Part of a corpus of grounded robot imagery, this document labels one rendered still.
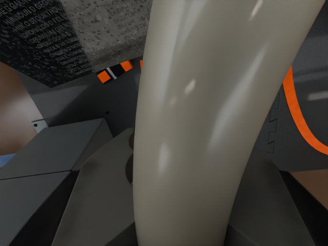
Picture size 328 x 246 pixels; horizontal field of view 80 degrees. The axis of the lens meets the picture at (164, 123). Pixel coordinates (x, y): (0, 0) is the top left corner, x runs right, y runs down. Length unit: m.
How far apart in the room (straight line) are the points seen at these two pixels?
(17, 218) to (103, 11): 0.68
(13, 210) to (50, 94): 0.61
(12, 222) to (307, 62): 1.29
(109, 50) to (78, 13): 0.08
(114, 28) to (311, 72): 0.99
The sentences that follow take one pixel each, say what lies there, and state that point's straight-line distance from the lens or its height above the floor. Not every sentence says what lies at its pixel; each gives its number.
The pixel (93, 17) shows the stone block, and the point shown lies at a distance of 0.32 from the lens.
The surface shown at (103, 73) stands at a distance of 1.04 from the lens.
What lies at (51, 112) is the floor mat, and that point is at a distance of 1.28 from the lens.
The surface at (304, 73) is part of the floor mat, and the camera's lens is 1.16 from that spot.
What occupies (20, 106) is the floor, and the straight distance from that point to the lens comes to 1.39.
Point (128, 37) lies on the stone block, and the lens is 0.35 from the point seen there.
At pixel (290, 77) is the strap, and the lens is 1.13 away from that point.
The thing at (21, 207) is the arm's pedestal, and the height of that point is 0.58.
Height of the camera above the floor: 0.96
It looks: 59 degrees down
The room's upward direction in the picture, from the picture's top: 174 degrees counter-clockwise
